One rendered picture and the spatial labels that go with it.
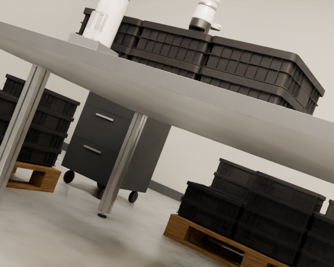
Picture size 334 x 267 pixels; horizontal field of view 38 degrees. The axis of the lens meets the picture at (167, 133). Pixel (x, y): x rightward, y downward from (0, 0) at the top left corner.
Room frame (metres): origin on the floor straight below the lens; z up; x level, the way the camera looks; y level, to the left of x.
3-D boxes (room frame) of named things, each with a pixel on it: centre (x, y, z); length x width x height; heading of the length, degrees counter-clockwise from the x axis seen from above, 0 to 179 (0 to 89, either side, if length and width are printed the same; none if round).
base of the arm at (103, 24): (1.59, 0.32, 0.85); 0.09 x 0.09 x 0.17; 55
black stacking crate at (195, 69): (1.81, 0.00, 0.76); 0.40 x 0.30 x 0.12; 148
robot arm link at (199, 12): (1.72, 0.02, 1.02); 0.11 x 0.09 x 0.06; 148
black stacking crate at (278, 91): (1.65, -0.25, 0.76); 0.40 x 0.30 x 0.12; 148
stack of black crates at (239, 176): (3.51, -0.66, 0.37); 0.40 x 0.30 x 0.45; 63
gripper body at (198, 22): (1.70, 0.03, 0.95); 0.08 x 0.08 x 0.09
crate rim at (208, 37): (1.81, 0.00, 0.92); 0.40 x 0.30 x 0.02; 148
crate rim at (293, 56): (1.65, -0.25, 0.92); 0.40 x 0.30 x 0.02; 148
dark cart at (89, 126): (3.78, 0.33, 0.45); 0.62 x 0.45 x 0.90; 153
